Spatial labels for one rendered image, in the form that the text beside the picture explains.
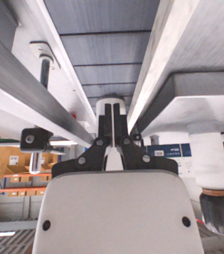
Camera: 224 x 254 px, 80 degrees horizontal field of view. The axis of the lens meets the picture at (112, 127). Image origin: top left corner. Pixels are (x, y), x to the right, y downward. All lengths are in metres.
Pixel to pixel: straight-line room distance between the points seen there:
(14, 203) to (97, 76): 9.17
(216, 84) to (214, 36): 0.09
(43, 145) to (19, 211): 9.09
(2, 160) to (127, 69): 1.95
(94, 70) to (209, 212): 0.44
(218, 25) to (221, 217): 0.42
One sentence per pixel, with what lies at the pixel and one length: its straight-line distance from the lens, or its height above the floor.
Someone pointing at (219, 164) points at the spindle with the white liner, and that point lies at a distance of 0.47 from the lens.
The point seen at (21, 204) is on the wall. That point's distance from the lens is 9.13.
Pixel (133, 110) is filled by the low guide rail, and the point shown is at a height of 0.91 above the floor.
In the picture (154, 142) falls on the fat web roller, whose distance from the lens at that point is 0.64.
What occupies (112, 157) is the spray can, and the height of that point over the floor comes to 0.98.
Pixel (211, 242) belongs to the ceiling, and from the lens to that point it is 6.13.
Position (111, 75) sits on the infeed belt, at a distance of 0.18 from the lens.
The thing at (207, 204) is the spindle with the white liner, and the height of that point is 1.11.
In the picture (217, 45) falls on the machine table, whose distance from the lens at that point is 0.27.
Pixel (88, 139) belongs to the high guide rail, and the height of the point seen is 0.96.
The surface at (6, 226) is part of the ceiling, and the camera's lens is 8.21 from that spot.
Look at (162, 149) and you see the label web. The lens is 0.65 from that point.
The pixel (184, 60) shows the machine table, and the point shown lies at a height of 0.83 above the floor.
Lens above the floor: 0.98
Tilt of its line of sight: 14 degrees down
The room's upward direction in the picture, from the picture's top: 178 degrees clockwise
